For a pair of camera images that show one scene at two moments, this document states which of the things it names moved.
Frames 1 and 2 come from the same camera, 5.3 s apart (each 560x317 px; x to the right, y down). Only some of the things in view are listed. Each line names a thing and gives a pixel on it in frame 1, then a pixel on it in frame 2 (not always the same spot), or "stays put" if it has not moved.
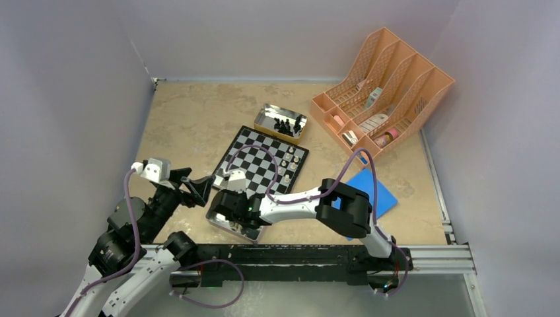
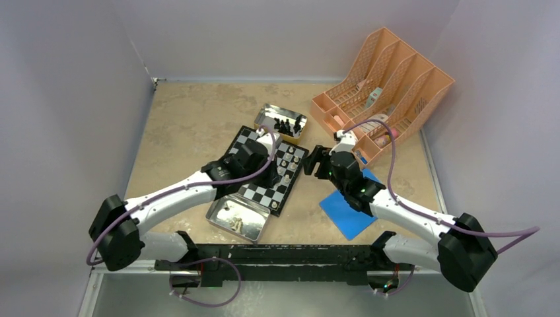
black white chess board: (272, 165) stays put
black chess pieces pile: (284, 127) stays put
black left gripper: (198, 189) -> (272, 176)
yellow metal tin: (281, 123) stays put
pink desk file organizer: (388, 96) stays put
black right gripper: (236, 193) -> (310, 162)
